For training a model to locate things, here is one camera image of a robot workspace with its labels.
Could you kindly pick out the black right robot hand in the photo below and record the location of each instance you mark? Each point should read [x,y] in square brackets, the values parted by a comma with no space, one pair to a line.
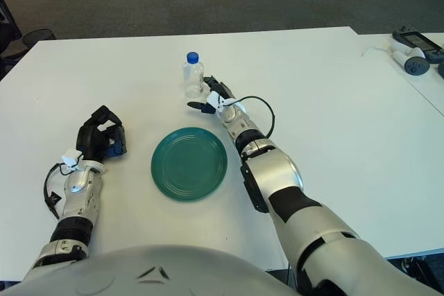
[220,88]

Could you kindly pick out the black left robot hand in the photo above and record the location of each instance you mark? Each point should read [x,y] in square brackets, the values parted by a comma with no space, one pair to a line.
[90,138]

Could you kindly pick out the clear bottle with blue cap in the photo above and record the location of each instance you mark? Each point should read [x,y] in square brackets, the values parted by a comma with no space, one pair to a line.
[193,77]

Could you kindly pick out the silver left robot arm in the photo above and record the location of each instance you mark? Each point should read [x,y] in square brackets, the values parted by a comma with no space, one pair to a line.
[78,188]

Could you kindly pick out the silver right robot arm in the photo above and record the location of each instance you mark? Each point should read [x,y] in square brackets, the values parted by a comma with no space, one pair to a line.
[277,178]

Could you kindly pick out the green round plate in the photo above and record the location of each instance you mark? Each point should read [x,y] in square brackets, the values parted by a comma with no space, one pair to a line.
[189,164]

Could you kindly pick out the black office chair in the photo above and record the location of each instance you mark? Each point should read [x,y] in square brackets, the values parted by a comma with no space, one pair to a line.
[7,29]

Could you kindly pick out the grey robot torso shell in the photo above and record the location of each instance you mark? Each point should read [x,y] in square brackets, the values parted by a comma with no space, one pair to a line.
[138,275]

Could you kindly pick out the white and grey VR controller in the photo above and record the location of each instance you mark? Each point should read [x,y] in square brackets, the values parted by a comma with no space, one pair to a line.
[416,65]

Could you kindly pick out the black handheld remote with screen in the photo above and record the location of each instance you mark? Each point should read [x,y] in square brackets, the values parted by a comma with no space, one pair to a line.
[416,39]

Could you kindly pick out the black table base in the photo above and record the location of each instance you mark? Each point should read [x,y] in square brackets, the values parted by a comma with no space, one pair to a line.
[416,271]

